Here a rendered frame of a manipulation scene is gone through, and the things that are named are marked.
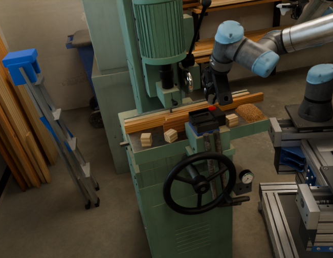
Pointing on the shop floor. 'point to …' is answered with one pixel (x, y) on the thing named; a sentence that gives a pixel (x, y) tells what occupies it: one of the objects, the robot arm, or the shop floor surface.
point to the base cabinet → (184, 221)
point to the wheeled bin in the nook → (86, 45)
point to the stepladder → (51, 118)
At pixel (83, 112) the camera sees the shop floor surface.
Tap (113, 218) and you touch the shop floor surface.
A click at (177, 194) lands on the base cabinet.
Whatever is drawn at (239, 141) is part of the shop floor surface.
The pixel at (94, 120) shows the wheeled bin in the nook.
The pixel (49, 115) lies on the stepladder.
